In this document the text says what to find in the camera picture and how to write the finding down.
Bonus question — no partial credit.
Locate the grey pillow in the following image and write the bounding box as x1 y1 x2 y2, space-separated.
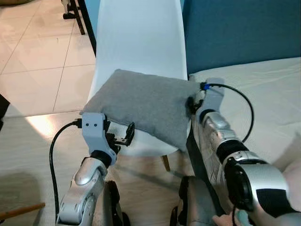
80 69 200 151

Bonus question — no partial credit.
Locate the person's hand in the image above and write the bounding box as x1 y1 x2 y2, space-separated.
212 214 241 226

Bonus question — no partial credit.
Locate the robot left leg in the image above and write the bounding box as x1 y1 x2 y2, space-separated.
101 180 131 226

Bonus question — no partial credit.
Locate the robot leg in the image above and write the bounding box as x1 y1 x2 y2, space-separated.
101 180 131 226
170 176 222 226

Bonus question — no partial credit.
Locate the bed with beige sheet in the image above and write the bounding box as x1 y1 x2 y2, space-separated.
186 57 301 218

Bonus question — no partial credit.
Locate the blue headboard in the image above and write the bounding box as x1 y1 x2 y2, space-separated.
78 0 301 76

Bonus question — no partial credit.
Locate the robot right leg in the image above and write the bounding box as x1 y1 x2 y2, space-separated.
170 176 222 226

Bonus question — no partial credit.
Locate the black object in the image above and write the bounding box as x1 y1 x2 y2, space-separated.
0 93 11 133

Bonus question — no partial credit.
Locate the black metal stand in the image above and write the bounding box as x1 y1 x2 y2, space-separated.
63 0 87 36

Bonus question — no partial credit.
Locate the wooden stick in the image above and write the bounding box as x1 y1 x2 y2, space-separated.
0 202 46 221

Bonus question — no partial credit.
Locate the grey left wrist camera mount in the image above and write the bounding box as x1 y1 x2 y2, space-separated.
82 113 118 156

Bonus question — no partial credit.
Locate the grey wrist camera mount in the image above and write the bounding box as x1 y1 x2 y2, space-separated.
82 113 118 156
197 78 225 113

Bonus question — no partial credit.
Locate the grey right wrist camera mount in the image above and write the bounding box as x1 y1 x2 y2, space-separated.
197 78 225 113

